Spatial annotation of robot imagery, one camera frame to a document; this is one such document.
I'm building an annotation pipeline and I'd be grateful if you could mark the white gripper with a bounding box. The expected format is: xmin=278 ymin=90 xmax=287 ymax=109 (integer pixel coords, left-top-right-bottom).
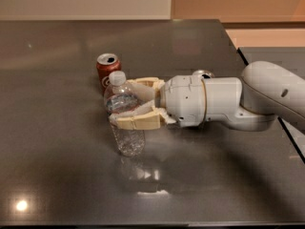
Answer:
xmin=110 ymin=75 xmax=206 ymax=130

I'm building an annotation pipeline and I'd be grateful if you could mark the clear plastic water bottle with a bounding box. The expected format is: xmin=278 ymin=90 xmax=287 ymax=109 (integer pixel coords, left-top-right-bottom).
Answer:
xmin=103 ymin=70 xmax=147 ymax=157

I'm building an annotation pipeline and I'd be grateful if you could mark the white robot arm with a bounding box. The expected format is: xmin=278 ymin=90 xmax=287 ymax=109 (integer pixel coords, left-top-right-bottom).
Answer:
xmin=110 ymin=61 xmax=305 ymax=133

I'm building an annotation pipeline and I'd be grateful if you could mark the red Coca-Cola can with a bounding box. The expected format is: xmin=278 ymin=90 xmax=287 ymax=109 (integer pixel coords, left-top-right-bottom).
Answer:
xmin=96 ymin=52 xmax=121 ymax=93

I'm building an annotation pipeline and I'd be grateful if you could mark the white green 7Up can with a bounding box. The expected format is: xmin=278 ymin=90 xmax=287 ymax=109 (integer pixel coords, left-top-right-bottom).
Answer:
xmin=193 ymin=70 xmax=214 ymax=79

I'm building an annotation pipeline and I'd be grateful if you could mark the grey side table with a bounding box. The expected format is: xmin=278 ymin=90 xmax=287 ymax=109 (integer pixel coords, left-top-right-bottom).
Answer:
xmin=237 ymin=46 xmax=305 ymax=164

